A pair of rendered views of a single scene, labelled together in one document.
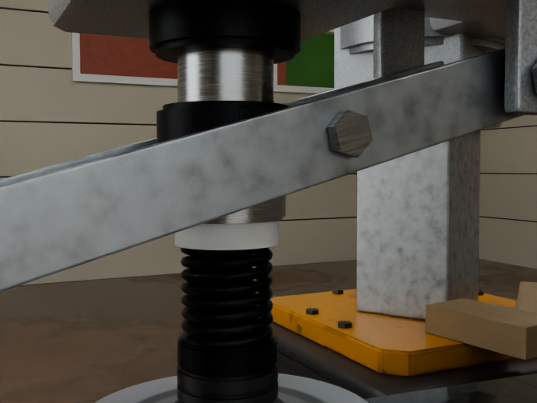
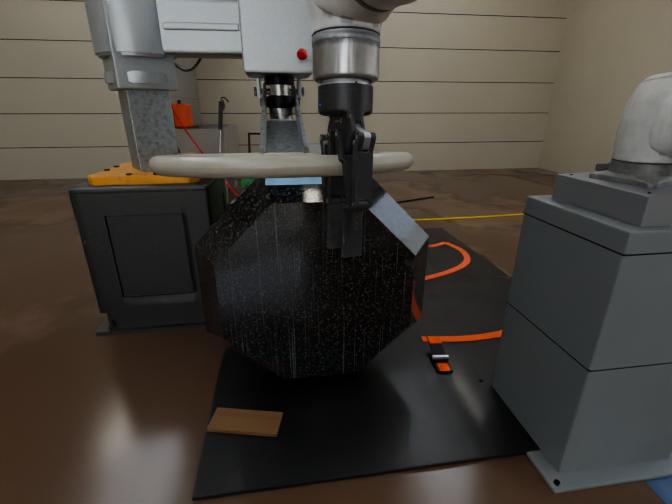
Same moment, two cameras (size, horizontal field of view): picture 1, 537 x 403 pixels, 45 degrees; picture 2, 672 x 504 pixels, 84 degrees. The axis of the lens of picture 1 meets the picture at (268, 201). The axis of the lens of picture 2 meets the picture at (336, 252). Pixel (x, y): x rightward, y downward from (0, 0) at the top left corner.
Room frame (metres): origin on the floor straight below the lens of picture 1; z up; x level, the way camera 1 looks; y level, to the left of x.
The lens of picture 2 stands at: (-0.16, 1.30, 1.07)
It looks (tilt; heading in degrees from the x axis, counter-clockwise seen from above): 21 degrees down; 287
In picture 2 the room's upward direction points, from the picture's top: straight up
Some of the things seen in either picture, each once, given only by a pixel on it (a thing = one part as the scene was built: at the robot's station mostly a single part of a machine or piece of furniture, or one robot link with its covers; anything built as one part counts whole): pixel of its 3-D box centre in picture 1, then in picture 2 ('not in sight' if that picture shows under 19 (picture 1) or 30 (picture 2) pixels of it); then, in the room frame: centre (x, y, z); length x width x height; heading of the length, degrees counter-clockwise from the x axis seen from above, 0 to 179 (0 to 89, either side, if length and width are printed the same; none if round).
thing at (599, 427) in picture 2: not in sight; (597, 326); (-0.67, 0.04, 0.40); 0.50 x 0.50 x 0.80; 25
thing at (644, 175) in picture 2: not in sight; (635, 169); (-0.65, 0.02, 0.91); 0.22 x 0.18 x 0.06; 126
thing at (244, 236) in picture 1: (226, 217); not in sight; (0.44, 0.03, 1.04); 0.07 x 0.07 x 0.04
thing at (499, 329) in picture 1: (491, 325); not in sight; (1.07, -0.37, 0.81); 0.20 x 0.10 x 0.05; 34
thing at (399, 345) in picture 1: (418, 316); (156, 171); (1.32, -0.31, 0.76); 0.49 x 0.49 x 0.05; 26
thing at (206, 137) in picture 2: not in sight; (209, 161); (2.85, -2.91, 0.43); 1.30 x 0.62 x 0.86; 115
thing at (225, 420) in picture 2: not in sight; (246, 421); (0.45, 0.41, 0.02); 0.25 x 0.10 x 0.01; 12
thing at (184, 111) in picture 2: not in sight; (184, 115); (2.99, -2.71, 1.00); 0.50 x 0.22 x 0.33; 115
